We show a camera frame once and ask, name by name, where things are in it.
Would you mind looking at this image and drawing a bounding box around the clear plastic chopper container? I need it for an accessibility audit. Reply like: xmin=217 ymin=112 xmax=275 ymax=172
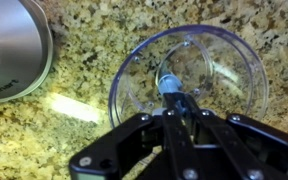
xmin=108 ymin=25 xmax=269 ymax=127

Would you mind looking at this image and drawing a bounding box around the grey chopper blade slicer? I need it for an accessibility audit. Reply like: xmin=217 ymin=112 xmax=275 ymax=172
xmin=157 ymin=73 xmax=187 ymax=115

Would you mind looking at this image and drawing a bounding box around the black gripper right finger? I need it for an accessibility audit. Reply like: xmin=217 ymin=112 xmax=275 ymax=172
xmin=185 ymin=95 xmax=261 ymax=180

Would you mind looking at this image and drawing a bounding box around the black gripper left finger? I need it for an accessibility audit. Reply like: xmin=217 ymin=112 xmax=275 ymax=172
xmin=162 ymin=92 xmax=200 ymax=180

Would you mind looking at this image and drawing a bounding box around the grey metal dome cover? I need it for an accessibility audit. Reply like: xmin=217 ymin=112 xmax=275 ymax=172
xmin=0 ymin=0 xmax=53 ymax=102

